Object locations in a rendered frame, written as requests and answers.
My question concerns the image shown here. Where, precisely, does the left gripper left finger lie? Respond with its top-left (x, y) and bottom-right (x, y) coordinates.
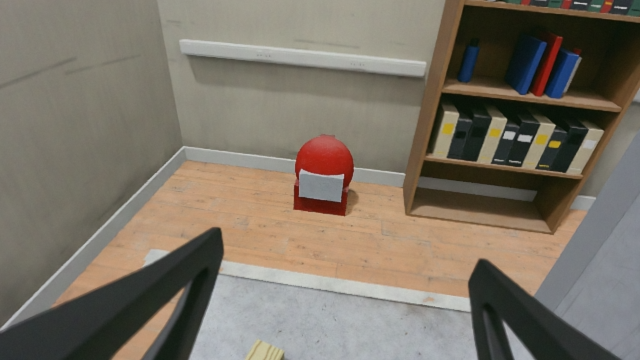
top-left (0, 226), bottom-right (225, 360)

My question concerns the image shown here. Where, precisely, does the light wooden block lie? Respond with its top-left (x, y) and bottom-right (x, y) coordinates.
top-left (244, 339), bottom-right (284, 360)

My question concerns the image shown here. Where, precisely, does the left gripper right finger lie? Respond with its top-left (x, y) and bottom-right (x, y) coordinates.
top-left (468, 258), bottom-right (622, 360)

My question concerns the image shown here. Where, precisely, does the grey panel wall with small slot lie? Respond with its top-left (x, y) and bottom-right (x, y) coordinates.
top-left (533, 129), bottom-right (640, 360)

